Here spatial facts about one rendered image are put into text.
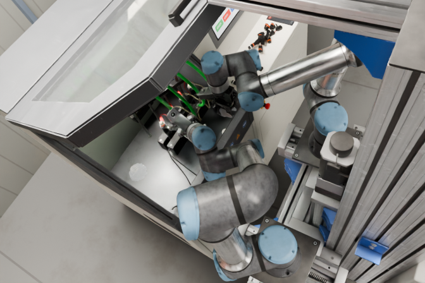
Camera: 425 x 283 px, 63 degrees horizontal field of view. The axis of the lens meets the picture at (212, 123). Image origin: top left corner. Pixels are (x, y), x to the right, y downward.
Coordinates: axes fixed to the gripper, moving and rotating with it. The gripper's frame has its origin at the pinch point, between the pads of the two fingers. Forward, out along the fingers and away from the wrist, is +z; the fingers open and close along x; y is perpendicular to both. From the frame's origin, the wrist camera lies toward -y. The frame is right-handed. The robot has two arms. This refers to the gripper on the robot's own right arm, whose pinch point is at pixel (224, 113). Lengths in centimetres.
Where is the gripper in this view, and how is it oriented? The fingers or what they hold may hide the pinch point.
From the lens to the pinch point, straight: 142.4
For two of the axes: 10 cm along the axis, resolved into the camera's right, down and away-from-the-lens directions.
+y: 8.3, 3.6, -4.2
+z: 2.0, 5.1, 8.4
